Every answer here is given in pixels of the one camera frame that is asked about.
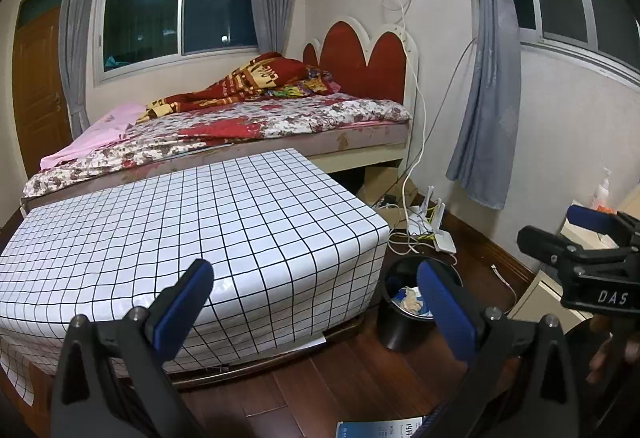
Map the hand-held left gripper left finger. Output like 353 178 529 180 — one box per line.
50 259 216 438

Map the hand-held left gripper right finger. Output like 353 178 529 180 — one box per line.
416 260 581 438

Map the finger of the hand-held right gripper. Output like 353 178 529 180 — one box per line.
566 204 640 243
516 225 601 269

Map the black trash bin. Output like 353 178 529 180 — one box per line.
376 256 463 353

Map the person's right hand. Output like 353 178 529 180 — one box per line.
587 315 640 386

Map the white lotion bottle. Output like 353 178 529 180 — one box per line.
591 168 615 209

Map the white grid tablecloth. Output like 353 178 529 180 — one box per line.
0 148 391 406

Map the white router with antennas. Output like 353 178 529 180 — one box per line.
407 186 447 239

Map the blue and white booklet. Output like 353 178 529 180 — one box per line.
336 415 426 438

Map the cardboard box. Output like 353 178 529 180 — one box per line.
357 166 418 209

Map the tied grey curtain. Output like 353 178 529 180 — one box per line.
445 0 523 211

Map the pink bed sheet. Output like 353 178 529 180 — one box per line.
39 104 146 171

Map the bed with floral bedding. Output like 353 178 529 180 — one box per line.
22 96 412 199

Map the red printed blanket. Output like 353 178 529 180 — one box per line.
136 52 341 123

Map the brown wooden door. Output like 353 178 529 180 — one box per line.
12 0 76 179

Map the bed with red headboard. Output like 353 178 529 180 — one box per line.
20 15 418 213

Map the large sliding window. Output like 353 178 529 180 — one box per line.
92 0 261 84

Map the thin white charging cable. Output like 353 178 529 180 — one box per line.
491 264 518 303

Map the thick white cable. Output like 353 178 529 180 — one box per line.
380 0 458 266

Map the thin dark cable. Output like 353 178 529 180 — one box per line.
395 38 478 219

